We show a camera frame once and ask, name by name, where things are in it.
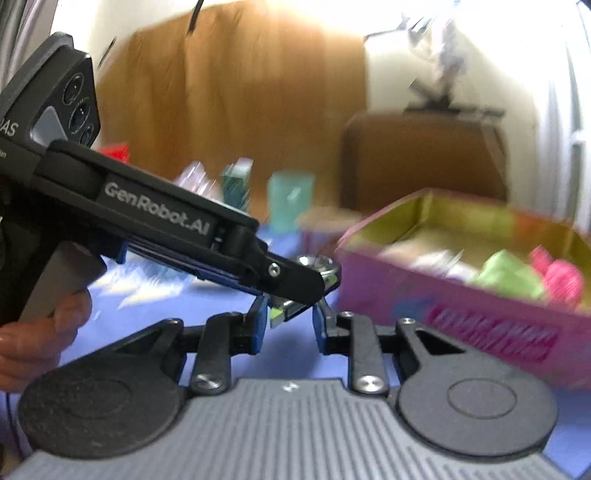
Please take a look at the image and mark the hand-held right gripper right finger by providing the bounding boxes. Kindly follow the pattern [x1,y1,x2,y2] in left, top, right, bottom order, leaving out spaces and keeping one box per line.
[312,302,467,395]

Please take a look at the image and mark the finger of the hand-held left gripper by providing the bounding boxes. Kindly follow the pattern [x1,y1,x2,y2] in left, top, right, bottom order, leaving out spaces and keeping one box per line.
[122,226,325,304]

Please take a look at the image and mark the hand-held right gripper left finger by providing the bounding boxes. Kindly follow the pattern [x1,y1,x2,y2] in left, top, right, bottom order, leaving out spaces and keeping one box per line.
[111,295,271,395]

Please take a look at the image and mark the small shiny metal object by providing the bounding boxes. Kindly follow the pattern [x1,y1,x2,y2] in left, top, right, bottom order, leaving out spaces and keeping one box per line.
[270,255,343,329]

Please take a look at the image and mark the pink biscuit tin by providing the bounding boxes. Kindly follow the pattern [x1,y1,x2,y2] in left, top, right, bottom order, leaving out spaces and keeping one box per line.
[335,187,591,391]

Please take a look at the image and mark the green cloth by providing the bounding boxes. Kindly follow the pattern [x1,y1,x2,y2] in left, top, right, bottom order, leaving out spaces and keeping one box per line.
[471,249,546,301]

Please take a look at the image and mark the pink plush toy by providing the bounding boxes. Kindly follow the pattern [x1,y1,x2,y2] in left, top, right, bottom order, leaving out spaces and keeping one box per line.
[529,247,586,308]

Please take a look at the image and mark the person's left hand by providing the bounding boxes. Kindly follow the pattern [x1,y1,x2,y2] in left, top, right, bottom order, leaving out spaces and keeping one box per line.
[0,291,93,393]

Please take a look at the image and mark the blue printed tablecloth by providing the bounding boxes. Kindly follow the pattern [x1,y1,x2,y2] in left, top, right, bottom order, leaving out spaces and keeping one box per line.
[0,222,591,480]

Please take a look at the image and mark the red box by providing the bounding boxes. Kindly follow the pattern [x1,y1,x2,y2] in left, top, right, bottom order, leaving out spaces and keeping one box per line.
[98,143,130,162]

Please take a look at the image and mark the paper snack cup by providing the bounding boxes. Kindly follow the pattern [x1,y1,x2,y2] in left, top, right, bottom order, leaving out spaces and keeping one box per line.
[298,205,365,252]

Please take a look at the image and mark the teal plastic cup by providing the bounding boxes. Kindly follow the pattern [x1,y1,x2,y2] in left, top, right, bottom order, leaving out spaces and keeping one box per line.
[268,170,317,232]

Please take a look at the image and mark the green drink carton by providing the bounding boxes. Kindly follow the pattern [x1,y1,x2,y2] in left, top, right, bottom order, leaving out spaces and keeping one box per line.
[221,159,254,213]

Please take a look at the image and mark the plastic bag of paper cups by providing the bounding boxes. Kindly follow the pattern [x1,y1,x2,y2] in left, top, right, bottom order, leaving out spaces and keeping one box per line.
[178,161,220,199]

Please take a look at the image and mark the brown chair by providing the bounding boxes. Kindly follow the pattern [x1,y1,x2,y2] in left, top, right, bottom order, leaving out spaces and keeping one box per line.
[341,111,509,213]

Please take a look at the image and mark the wooden board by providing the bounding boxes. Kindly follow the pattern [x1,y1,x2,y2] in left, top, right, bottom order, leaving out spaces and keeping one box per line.
[99,0,370,222]

